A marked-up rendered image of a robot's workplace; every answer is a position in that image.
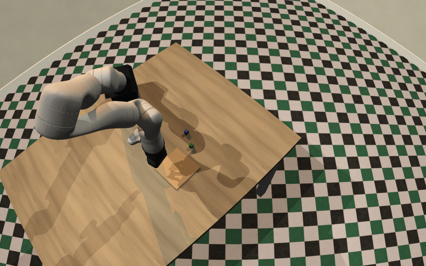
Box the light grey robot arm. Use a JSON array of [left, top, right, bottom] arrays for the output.
[[34, 66, 163, 146]]

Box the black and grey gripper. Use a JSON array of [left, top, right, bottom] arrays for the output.
[[128, 126, 167, 168]]

